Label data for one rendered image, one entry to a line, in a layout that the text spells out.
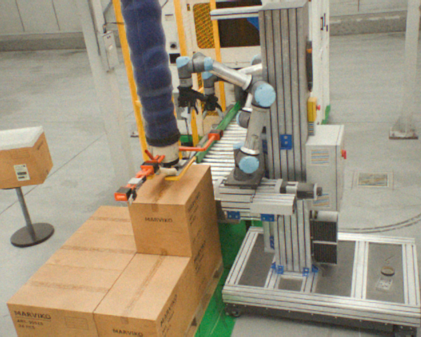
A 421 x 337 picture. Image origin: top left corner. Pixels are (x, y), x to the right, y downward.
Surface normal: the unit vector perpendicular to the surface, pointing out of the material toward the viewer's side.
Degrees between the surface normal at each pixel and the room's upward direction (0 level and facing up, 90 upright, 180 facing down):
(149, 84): 101
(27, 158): 90
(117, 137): 90
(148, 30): 86
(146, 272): 0
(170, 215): 90
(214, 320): 0
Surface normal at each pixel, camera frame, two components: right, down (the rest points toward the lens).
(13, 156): 0.06, 0.42
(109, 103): -0.29, 0.41
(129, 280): -0.11, -0.90
